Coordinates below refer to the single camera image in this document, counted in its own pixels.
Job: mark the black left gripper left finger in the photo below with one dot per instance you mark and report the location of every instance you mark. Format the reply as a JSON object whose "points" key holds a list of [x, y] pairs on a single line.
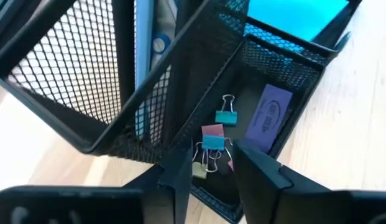
{"points": [[177, 186]]}

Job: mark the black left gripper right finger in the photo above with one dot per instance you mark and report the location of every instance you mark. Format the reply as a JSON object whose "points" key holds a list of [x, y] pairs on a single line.
{"points": [[267, 193]]}

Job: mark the yellow binder clip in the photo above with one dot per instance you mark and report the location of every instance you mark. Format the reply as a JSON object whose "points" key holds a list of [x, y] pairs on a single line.
{"points": [[199, 170]]}

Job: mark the pink binder clip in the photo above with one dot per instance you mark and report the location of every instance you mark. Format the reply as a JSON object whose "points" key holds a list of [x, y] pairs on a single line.
{"points": [[213, 130], [230, 165]]}

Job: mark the blue binder clip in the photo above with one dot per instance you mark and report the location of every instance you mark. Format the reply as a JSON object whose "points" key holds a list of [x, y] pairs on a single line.
{"points": [[213, 143]]}

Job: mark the purple eraser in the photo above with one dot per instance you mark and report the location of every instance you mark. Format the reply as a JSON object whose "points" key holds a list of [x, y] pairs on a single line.
{"points": [[268, 115]]}

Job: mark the teal binder clip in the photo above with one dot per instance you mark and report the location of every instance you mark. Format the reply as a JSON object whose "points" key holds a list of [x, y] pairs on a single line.
{"points": [[226, 118]]}

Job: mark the thick black pen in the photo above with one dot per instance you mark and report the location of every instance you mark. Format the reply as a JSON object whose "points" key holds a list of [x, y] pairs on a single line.
{"points": [[124, 46]]}

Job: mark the light blue pencil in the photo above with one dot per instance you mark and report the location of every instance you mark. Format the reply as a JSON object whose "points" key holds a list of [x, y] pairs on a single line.
{"points": [[144, 37]]}

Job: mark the blue sticky note pad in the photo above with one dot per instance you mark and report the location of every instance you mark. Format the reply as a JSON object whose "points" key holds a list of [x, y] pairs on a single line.
{"points": [[298, 15]]}

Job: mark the black mesh desk organizer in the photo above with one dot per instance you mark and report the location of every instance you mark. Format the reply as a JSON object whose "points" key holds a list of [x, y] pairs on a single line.
{"points": [[195, 62]]}

